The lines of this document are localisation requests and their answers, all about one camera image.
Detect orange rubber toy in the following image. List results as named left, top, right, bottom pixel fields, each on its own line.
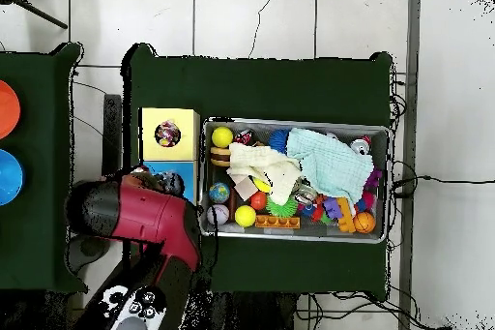
left=254, top=214, right=302, bottom=230

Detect dark tripod leg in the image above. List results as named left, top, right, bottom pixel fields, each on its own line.
left=0, top=0, right=70, bottom=31

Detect blue round bowl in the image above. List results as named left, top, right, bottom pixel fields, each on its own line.
left=0, top=147, right=26, bottom=207

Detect yellow ball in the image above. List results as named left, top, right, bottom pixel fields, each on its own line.
left=211, top=126, right=235, bottom=150
left=234, top=204, right=257, bottom=228

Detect orange round bowl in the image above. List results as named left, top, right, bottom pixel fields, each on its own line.
left=0, top=79, right=22, bottom=140

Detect silver wire mesh bin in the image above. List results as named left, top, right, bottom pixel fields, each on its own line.
left=197, top=115, right=393, bottom=245

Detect cream waffle cloth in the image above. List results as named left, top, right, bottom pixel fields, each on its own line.
left=225, top=141, right=303, bottom=205

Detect black cable with plug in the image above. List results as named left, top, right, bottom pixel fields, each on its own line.
left=389, top=159, right=495, bottom=199

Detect brown toy burger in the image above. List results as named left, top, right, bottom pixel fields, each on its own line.
left=209, top=145, right=233, bottom=168

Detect orange toy basketball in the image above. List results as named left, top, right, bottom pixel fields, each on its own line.
left=352, top=210, right=377, bottom=235

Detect crushed clear plastic bottle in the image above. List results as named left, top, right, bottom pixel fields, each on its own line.
left=154, top=170, right=186, bottom=197

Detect wooden box three round holes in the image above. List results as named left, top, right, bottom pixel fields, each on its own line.
left=137, top=107, right=202, bottom=205

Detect white toy baseball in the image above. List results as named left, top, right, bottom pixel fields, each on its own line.
left=206, top=204, right=231, bottom=225

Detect small globe ball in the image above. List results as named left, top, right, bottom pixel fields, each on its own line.
left=207, top=182, right=232, bottom=205

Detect dark green table cloth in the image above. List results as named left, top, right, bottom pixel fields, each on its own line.
left=120, top=42, right=395, bottom=302
left=0, top=42, right=88, bottom=294

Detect black upright panel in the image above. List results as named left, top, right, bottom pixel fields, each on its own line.
left=102, top=93, right=124, bottom=176

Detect grey floor foot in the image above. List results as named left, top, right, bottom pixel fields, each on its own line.
left=68, top=234, right=111, bottom=274

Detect mint waffle cloth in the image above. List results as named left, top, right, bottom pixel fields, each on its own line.
left=285, top=127, right=375, bottom=207

